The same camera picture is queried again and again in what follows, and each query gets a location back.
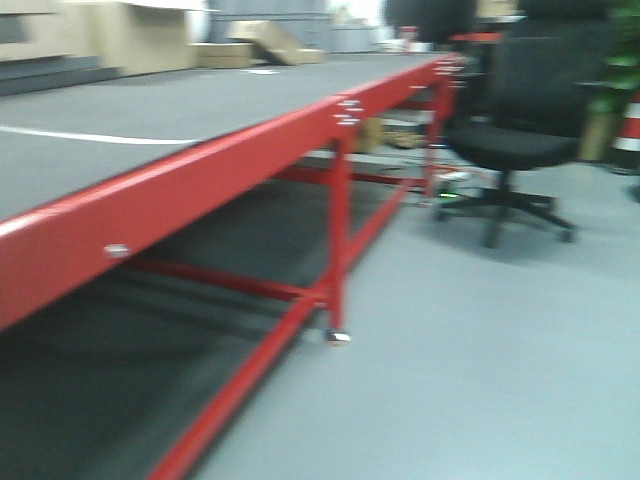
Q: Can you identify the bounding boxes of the green plant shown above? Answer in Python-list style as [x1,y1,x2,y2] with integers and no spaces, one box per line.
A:
[578,1,639,162]

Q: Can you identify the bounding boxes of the red metal table frame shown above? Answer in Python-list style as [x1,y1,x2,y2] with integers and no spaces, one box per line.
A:
[1,54,458,479]

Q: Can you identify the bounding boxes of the black office chair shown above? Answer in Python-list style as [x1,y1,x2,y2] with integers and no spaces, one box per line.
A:
[384,0,621,250]

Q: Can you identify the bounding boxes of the beige cardboard boxes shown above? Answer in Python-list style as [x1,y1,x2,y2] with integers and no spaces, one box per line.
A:
[1,1,326,76]

